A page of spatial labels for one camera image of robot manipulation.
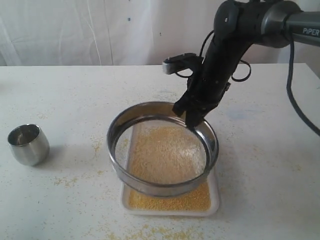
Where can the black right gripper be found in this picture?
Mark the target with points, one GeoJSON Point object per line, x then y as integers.
{"type": "Point", "coordinates": [220, 62]}

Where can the yellow millet grains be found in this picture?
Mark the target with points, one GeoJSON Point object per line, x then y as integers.
{"type": "Point", "coordinates": [169, 155]}

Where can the round steel mesh sieve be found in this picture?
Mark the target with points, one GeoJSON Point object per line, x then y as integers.
{"type": "Point", "coordinates": [158, 111]}

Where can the stainless steel cup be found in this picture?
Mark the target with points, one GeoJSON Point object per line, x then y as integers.
{"type": "Point", "coordinates": [28, 144]}

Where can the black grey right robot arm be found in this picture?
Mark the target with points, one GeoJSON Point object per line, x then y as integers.
{"type": "Point", "coordinates": [237, 26]}

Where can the white rectangular plastic tray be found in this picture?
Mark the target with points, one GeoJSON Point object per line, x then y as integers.
{"type": "Point", "coordinates": [125, 151]}

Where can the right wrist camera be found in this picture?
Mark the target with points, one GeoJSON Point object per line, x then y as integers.
{"type": "Point", "coordinates": [175, 64]}

